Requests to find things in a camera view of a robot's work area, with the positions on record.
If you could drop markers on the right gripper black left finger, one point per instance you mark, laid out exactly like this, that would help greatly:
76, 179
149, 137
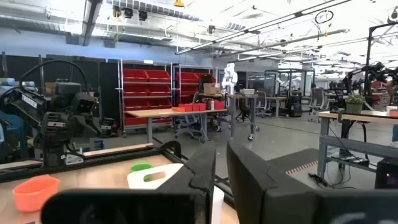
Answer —
186, 205

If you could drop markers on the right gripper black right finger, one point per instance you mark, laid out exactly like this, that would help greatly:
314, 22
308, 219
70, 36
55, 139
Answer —
264, 199

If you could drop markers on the lime green measuring cup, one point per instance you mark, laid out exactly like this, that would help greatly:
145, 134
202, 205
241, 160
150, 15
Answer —
140, 166

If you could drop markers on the orange measuring cup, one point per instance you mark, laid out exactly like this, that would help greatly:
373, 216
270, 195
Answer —
34, 196

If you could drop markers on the black background robot arm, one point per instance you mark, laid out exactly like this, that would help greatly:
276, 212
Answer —
373, 73

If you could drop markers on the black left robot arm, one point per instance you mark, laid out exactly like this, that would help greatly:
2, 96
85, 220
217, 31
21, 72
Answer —
28, 104

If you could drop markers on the wide shelf with red bins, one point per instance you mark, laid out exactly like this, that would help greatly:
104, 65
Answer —
146, 90

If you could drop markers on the long wooden workbench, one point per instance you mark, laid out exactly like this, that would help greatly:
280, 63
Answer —
161, 112

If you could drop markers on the small rolling stand table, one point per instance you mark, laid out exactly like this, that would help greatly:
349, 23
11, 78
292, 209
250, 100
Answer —
245, 105

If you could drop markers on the red bins on workbench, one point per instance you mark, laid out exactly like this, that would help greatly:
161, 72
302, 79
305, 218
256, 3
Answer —
199, 106

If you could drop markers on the narrow shelf with red bins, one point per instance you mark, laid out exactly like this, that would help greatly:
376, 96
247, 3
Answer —
188, 82

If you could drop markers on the grey-legged wooden table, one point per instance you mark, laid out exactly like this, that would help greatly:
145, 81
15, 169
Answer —
357, 143

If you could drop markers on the grey office chair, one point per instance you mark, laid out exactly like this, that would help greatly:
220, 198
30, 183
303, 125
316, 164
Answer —
317, 101

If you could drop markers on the cardboard box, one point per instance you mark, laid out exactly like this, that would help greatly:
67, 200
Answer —
211, 88

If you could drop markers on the black computer box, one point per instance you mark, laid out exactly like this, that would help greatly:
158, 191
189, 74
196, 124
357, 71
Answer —
387, 172

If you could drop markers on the white humanoid robot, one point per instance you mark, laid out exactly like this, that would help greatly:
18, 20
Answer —
229, 77

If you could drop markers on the potted green plant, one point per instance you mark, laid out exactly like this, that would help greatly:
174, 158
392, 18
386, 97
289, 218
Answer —
354, 104

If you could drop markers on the black table edge rail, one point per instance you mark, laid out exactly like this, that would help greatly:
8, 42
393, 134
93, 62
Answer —
93, 163

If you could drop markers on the glass enclosure black frame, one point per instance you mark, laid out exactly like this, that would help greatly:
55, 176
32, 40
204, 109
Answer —
289, 81

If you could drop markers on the black rig frame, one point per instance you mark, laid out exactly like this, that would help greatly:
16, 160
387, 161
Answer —
369, 59

